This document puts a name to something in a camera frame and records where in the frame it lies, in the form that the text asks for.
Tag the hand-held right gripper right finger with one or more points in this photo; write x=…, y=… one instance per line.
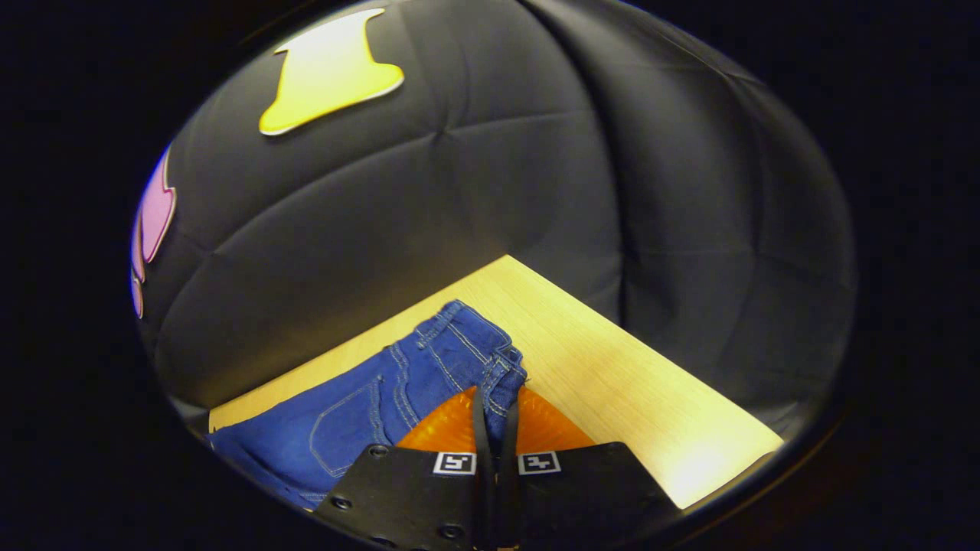
x=508, y=490

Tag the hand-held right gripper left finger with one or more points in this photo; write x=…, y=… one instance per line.
x=482, y=490

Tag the blue denim jeans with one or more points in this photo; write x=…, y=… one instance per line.
x=360, y=409

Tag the black backdrop cloth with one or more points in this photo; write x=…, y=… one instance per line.
x=498, y=168

